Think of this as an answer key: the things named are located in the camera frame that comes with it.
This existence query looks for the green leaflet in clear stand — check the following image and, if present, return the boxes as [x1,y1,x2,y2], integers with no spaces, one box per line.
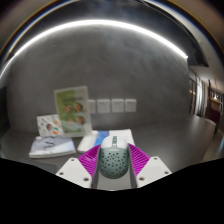
[53,85,93,138]

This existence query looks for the grey booklet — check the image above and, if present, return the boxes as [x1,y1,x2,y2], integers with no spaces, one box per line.
[28,135,77,159]

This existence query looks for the small colourful illustrated card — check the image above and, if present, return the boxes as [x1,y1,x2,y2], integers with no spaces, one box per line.
[35,113,64,138]

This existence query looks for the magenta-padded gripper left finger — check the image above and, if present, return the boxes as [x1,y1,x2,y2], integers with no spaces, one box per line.
[55,144,101,189]

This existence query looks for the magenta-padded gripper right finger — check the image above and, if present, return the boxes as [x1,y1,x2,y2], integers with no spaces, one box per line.
[127,143,173,188]

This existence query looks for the glass window with dark frame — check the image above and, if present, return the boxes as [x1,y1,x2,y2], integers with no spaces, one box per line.
[188,68,224,134]

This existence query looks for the white book with blue stripe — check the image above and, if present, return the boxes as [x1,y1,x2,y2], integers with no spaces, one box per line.
[77,129,135,154]

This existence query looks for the white LED light strip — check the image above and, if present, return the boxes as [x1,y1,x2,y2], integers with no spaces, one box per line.
[0,18,189,79]

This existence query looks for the green and white perforated mouse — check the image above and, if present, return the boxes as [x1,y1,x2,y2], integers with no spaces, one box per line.
[98,135,130,180]

